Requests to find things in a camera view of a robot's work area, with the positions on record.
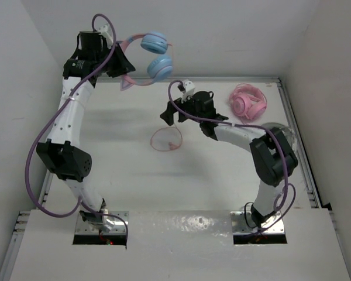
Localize purple cable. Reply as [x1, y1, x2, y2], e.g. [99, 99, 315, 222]
[25, 13, 129, 241]
[167, 80, 297, 235]

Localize metal base plate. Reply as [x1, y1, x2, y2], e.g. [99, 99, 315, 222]
[230, 211, 285, 235]
[74, 211, 128, 235]

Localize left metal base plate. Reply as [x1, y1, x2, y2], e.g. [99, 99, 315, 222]
[74, 211, 128, 235]

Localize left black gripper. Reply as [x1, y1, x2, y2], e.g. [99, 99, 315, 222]
[94, 43, 134, 78]

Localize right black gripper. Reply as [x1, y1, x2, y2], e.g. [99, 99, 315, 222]
[161, 91, 204, 125]

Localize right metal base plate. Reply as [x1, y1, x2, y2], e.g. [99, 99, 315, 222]
[230, 211, 285, 235]

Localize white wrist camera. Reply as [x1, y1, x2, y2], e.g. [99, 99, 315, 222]
[177, 79, 195, 103]
[97, 23, 113, 46]

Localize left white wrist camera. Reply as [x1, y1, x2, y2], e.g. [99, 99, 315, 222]
[97, 23, 113, 46]

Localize blue pink cat-ear headphones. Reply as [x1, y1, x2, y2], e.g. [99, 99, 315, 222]
[119, 32, 174, 91]

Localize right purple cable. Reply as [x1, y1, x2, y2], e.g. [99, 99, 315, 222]
[167, 80, 297, 235]

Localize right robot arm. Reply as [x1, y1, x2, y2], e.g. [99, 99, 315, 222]
[160, 91, 298, 227]

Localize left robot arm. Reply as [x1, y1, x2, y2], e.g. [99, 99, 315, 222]
[32, 30, 135, 227]

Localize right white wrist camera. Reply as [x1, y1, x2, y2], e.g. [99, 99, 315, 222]
[177, 79, 195, 103]

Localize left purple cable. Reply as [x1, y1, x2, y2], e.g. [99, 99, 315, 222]
[25, 13, 129, 241]

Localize white grey headphones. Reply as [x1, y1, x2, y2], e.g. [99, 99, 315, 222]
[262, 122, 298, 153]

